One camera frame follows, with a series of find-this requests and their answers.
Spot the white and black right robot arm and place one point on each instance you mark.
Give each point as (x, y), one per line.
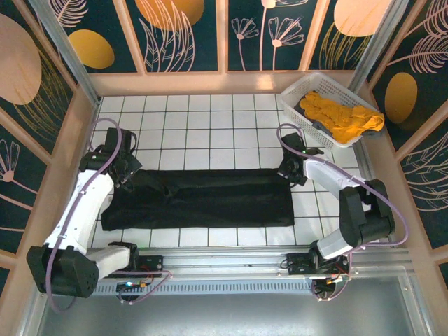
(367, 217)

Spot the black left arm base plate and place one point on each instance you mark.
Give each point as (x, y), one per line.
(152, 262)

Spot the yellow t-shirt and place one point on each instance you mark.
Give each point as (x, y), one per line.
(343, 119)

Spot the metal sheet panel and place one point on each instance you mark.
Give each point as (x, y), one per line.
(227, 315)

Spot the white plastic basket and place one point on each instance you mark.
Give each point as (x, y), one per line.
(332, 87)

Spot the black t-shirt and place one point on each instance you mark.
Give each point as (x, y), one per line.
(210, 199)

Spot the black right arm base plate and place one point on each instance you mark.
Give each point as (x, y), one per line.
(297, 264)

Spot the aluminium corner post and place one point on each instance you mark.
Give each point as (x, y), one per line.
(70, 59)
(371, 49)

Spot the small circuit board green light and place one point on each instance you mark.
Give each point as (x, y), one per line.
(131, 285)

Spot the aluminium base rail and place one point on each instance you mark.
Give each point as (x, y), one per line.
(227, 260)

